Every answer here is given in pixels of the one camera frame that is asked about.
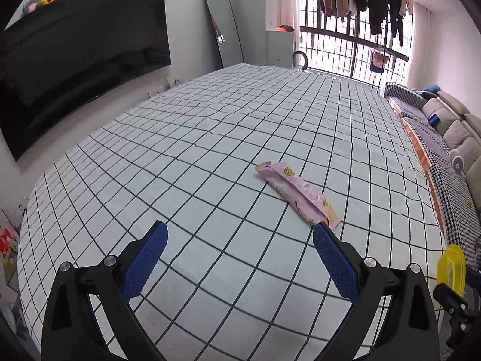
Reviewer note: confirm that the white black-checked tablecloth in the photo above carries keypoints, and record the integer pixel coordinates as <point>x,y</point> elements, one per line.
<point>188,158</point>

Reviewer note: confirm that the orange item on cabinet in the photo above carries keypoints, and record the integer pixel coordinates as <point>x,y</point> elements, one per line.
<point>285,28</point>

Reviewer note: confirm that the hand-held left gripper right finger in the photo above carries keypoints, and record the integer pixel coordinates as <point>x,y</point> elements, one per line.
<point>334,261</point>

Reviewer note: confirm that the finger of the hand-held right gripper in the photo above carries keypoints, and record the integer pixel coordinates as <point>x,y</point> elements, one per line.
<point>449,299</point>

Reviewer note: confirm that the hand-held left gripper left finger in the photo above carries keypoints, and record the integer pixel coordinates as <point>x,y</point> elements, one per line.
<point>146,257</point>

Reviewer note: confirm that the colourful toy box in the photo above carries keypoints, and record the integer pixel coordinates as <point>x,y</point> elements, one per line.
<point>7,246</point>

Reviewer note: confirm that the black wall television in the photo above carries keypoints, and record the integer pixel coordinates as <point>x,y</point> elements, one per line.
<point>75,64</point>

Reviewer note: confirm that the row of hanging clothes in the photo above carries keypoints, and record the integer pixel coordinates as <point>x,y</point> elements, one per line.
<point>375,3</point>

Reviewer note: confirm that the small white fan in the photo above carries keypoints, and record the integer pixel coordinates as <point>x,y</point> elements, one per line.
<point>457,161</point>

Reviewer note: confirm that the blue cushion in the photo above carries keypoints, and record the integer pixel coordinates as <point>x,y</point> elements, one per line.
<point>432,88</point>

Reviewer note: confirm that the black window grille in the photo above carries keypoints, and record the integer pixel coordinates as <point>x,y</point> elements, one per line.
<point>338,52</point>

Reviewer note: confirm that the small picture card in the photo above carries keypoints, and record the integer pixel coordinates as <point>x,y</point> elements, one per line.
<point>174,82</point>
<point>155,92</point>

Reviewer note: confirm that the houndstooth sofa cover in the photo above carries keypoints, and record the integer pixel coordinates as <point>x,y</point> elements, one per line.
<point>447,184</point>

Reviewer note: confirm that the white curtain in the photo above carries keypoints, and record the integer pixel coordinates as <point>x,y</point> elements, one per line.
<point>419,52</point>

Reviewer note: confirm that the pink snack wrapper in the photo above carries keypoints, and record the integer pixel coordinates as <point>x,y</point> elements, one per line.
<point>297,191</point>

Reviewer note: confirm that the black drying rack stand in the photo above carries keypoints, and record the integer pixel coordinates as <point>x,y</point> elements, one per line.
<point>381,60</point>

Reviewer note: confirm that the grey fabric sofa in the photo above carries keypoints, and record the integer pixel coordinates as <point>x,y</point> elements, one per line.
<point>454,131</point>

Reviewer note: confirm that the leaning standing mirror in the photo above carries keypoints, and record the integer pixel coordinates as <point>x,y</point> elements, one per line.
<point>225,34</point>

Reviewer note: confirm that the black round hoop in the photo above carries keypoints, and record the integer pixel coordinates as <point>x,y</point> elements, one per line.
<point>305,58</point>

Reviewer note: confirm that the blue roll pillow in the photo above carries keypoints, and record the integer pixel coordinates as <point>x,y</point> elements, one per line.
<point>435,120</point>

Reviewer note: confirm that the grey cabinet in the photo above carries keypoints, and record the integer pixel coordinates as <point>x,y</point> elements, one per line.
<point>280,50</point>

